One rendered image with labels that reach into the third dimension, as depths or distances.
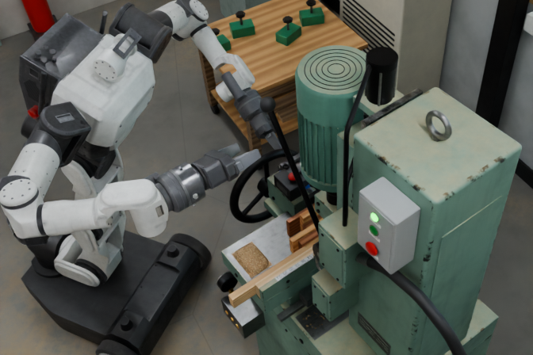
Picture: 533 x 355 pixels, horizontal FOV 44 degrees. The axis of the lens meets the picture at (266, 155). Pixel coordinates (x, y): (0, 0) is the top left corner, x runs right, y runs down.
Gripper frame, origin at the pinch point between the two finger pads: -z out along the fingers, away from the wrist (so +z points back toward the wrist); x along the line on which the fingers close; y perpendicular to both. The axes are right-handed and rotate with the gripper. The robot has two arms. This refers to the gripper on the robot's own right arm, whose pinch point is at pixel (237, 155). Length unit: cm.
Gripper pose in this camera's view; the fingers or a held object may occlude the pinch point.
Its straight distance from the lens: 145.2
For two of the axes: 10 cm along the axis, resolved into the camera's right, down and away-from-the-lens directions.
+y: 3.6, 8.8, 3.2
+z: -8.1, 4.6, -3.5
